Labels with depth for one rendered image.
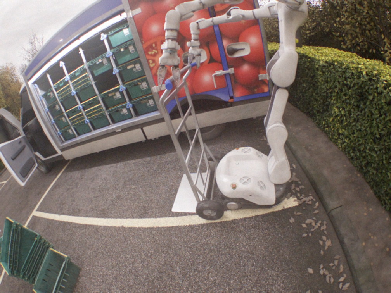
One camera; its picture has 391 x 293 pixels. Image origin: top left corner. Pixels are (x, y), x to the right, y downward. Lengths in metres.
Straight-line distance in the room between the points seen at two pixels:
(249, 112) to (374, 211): 1.90
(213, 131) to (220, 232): 1.52
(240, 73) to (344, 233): 1.98
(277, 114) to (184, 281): 1.41
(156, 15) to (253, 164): 1.93
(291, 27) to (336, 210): 1.43
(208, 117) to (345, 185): 1.84
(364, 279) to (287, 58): 1.60
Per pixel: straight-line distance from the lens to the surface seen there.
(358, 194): 1.86
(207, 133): 2.53
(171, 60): 0.84
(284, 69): 1.05
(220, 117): 2.28
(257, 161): 1.61
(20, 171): 4.28
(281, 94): 1.13
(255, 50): 2.16
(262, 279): 1.38
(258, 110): 2.35
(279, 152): 1.28
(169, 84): 0.81
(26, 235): 2.17
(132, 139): 2.65
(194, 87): 2.12
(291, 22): 1.09
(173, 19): 0.84
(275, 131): 1.18
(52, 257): 2.29
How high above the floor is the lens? 1.36
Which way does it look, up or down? 33 degrees down
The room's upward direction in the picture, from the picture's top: 17 degrees counter-clockwise
